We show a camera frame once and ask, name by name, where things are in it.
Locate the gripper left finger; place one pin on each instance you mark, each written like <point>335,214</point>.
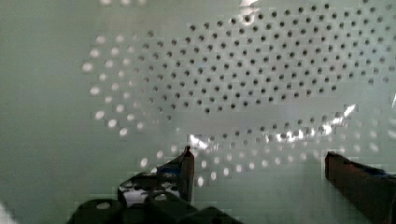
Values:
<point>175,176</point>

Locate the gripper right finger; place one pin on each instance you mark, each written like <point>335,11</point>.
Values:
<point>371,190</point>

